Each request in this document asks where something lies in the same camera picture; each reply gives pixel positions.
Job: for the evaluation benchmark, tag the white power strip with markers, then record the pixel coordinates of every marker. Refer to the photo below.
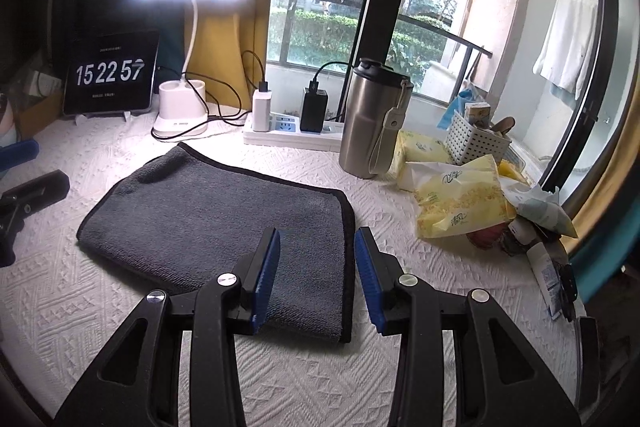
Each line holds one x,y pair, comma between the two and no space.
285,135

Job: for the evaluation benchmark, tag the white textured tablecloth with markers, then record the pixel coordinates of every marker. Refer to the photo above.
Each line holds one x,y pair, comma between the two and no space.
310,382

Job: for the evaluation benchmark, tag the grey towel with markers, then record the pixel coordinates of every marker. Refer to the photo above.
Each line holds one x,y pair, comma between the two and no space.
210,217

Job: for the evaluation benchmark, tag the black tablet showing clock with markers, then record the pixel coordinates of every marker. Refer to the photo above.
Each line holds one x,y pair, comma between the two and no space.
110,74

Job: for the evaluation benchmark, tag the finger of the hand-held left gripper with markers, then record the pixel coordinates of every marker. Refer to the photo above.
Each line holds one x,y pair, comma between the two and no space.
17,154
30,197

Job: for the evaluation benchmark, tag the small yellow tissue pack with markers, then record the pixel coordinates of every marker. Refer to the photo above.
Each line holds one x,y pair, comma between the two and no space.
422,149

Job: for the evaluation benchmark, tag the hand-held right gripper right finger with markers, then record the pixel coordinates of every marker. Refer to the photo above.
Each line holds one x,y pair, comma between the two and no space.
369,279

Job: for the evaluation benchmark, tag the black charger plug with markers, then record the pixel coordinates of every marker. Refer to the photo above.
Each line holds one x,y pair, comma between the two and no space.
314,109

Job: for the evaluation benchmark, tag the white hanging shirt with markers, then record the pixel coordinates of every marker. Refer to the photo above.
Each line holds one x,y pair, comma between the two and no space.
567,42

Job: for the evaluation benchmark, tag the white plastic basket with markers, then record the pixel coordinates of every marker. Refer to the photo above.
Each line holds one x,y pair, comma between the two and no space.
472,142

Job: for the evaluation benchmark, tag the black balcony railing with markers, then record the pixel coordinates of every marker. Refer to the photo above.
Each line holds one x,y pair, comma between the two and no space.
450,38

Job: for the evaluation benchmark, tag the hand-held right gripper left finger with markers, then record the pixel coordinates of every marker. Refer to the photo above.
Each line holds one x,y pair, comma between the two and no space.
264,279

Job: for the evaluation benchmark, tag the cardboard box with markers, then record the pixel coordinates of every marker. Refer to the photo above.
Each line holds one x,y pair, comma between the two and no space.
37,112

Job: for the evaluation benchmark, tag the white teal packet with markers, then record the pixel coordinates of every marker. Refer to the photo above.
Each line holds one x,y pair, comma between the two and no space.
547,212

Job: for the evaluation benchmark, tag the white charger plug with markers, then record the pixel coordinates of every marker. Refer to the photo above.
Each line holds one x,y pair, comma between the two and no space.
261,109

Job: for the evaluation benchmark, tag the white desk lamp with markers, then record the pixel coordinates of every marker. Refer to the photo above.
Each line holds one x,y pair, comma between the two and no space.
181,109

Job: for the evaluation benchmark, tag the blue plastic bag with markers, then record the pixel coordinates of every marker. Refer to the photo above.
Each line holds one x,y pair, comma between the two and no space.
454,109

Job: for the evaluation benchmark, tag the large yellow tissue pack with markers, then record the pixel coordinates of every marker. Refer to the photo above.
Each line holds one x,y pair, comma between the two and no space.
460,202

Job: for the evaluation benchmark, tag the clear tablet stand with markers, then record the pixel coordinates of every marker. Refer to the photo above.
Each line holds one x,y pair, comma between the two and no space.
78,119

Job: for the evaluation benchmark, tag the stainless steel tumbler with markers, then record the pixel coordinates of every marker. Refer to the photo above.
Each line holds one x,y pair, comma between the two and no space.
365,127

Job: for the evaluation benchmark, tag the white cream tube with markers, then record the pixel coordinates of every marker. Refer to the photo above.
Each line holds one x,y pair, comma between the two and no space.
544,277

